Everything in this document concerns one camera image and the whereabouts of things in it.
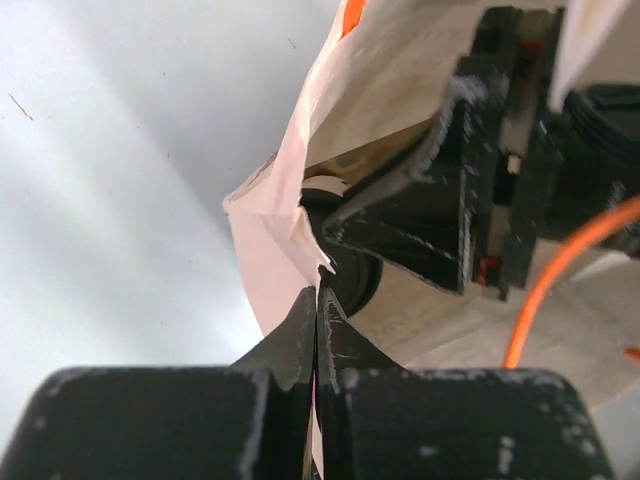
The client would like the brown paper takeout bag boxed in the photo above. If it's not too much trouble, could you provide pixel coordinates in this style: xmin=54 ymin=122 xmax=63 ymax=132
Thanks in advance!
xmin=222 ymin=0 xmax=640 ymax=416

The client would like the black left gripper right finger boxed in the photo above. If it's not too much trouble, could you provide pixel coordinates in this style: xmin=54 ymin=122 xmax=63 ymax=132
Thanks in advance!
xmin=317 ymin=289 xmax=614 ymax=479

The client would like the white paper cup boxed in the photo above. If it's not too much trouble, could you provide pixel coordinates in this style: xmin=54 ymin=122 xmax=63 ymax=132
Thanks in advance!
xmin=302 ymin=175 xmax=349 ymax=197

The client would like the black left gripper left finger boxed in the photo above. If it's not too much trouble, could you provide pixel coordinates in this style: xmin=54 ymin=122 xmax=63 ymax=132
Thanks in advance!
xmin=14 ymin=287 xmax=316 ymax=479

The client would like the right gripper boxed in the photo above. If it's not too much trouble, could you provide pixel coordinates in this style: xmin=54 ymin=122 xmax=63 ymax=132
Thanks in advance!
xmin=322 ymin=8 xmax=639 ymax=296

